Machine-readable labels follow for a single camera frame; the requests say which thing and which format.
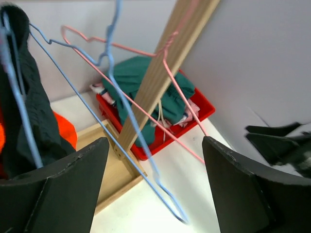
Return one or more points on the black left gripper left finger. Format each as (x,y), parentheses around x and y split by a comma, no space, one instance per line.
(58,198)

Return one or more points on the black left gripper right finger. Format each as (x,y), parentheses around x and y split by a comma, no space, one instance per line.
(250,197)

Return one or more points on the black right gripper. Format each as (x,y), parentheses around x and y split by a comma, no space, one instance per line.
(283,145)

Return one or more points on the dark navy shorts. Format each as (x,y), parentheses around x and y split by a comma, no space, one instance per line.
(35,92)

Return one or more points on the orange shorts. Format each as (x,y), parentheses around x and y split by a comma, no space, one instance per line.
(65,133)

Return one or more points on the light blue wire hanger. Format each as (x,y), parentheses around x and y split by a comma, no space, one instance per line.
(180,215)
(17,85)

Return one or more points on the pink shark print shorts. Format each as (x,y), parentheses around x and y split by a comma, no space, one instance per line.
(174,110)

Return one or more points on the green shorts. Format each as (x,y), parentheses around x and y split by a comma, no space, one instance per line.
(137,67)

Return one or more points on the wooden clothes rack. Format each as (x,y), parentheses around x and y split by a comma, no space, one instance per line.
(150,97)

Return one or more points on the red plastic bin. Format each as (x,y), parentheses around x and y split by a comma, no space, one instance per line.
(162,139)

